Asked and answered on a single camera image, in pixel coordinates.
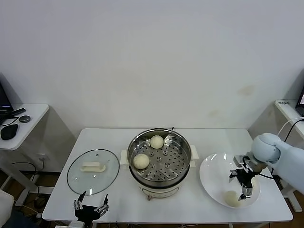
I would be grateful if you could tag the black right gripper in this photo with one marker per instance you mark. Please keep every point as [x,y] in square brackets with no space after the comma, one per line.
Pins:
[245,179]

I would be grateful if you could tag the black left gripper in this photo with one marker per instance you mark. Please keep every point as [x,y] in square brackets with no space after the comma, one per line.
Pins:
[89,212]

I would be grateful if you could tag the perforated steel steamer basket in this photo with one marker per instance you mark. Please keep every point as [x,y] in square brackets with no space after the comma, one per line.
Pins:
[166,166]

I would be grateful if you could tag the large white plate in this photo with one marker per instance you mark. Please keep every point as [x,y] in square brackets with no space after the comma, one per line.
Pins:
[213,175]

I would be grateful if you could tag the white power strip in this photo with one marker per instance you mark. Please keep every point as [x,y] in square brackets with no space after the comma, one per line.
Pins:
[38,215]

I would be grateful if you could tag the cream electric cooker base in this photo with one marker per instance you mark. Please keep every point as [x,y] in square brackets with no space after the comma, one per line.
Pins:
[159,191]

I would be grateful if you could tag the white side table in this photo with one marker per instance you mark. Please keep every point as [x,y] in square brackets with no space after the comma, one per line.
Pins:
[28,123]
[288,111]

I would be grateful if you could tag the monitor screen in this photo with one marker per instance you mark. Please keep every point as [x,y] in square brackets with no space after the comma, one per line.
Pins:
[300,102]

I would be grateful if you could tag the grey round puck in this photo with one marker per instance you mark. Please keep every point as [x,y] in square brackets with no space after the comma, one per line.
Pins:
[25,118]

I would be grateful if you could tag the black computer mouse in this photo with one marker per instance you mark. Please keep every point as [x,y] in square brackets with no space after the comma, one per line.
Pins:
[9,131]

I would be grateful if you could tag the black bar-shaped device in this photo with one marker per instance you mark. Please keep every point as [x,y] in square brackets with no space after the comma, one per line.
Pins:
[19,111]

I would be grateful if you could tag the black laptop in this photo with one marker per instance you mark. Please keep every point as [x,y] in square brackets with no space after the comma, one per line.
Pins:
[3,99]

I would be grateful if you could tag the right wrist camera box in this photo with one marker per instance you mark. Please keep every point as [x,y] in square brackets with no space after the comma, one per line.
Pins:
[238,158]

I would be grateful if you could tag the white wall socket plug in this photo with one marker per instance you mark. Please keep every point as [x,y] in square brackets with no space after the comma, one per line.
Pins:
[41,157]

